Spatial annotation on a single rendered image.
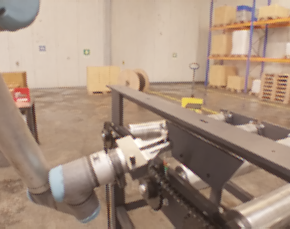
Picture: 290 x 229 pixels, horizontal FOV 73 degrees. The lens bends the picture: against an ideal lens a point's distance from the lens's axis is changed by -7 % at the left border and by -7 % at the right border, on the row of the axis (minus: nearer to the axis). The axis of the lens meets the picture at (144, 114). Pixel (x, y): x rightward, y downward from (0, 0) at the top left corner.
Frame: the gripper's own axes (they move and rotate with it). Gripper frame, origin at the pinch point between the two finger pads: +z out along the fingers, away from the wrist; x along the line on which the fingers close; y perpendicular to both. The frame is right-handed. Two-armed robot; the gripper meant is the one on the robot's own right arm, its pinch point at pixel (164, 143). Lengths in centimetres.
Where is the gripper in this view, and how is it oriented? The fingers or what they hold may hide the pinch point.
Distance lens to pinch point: 64.2
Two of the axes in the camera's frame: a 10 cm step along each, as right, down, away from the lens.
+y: -1.1, -8.2, -5.7
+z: 9.1, -3.1, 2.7
